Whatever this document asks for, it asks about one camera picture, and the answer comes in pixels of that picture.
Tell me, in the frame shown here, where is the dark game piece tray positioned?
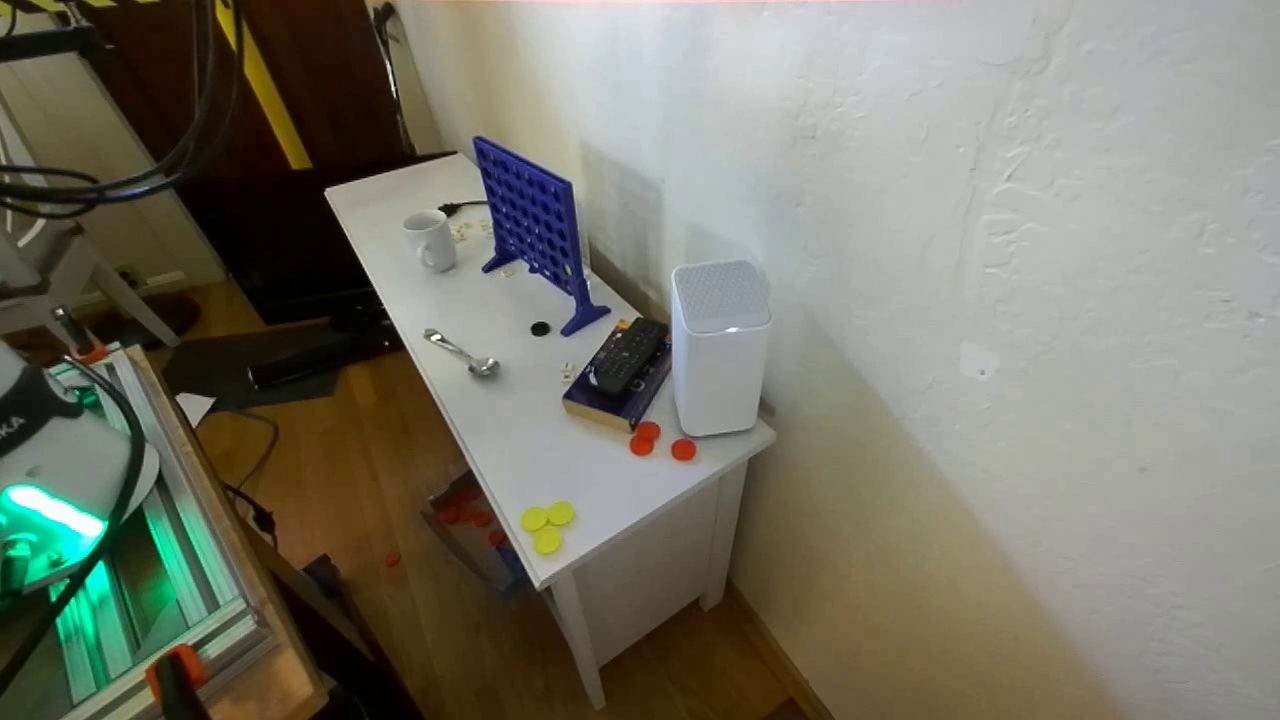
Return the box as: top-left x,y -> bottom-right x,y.
582,323 -> 668,405

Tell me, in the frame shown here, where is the white rectangular container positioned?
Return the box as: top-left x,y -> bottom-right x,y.
664,254 -> 777,443

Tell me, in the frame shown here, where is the white side table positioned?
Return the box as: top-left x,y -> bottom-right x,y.
320,147 -> 780,713

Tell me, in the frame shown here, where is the blue connect four grid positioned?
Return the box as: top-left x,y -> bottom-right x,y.
468,133 -> 614,341

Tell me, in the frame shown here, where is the metal spoon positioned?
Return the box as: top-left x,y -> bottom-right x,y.
420,323 -> 509,384

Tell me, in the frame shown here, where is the white mug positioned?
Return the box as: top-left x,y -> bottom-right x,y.
398,209 -> 465,281

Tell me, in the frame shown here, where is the box with red items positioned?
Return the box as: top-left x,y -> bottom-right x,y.
420,469 -> 530,602

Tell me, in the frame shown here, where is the dark brown door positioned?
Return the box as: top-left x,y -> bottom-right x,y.
74,0 -> 454,330

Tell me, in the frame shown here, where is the yellow tape strip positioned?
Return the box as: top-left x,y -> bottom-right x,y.
210,0 -> 320,178

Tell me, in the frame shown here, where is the orange clamp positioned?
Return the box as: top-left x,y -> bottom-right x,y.
140,640 -> 214,720

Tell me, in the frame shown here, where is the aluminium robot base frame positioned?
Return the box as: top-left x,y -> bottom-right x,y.
0,341 -> 293,720

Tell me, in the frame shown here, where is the black base cable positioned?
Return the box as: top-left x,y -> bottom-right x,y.
0,356 -> 150,699

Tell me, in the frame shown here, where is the white furniture frame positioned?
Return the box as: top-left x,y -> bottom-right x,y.
0,78 -> 186,354

